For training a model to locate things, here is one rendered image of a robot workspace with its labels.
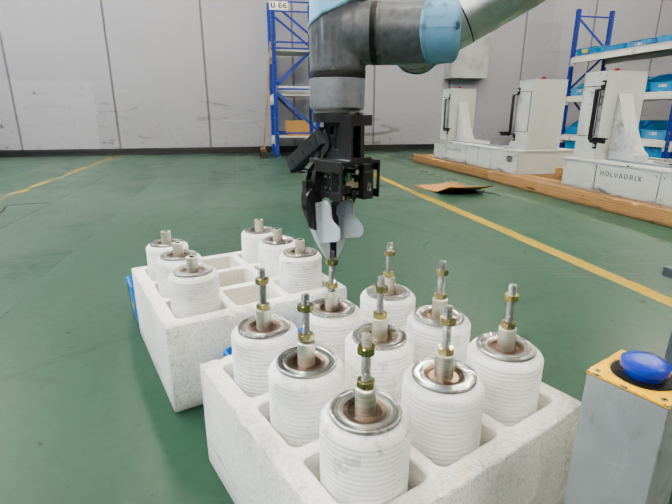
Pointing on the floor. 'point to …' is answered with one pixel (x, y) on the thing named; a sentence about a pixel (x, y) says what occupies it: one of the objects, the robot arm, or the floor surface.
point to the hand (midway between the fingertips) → (329, 248)
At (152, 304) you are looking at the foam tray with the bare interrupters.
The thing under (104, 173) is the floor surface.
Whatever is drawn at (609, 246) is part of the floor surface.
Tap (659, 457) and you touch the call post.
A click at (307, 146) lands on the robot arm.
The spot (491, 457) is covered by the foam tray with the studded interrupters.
